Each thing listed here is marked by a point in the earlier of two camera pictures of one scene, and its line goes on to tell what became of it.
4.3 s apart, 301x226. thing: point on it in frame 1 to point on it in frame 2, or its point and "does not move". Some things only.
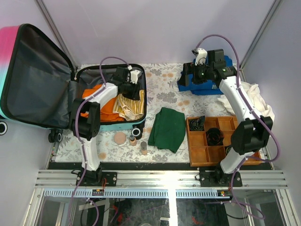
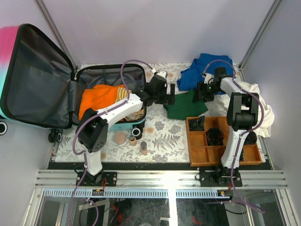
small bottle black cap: (133, 140) does not move
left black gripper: (133, 94) to (164, 99)
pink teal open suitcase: (38, 84) does not move
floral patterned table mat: (163, 137) does not move
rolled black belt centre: (214, 136) does not move
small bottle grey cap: (143, 148) does not move
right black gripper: (190, 68) to (206, 98)
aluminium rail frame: (55, 183) does not move
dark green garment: (168, 129) to (184, 108)
